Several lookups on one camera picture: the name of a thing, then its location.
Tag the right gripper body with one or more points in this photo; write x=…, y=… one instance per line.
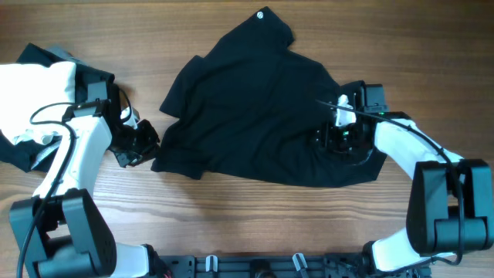
x=340, y=137

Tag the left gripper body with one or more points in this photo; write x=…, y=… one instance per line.
x=132, y=145

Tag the black t-shirt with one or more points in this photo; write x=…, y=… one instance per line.
x=253, y=108

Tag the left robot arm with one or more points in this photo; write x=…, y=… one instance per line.
x=59, y=230

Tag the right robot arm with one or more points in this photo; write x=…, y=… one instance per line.
x=450, y=209

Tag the black folded garment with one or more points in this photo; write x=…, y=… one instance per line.
x=18, y=154

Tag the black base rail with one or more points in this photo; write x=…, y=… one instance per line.
x=254, y=266

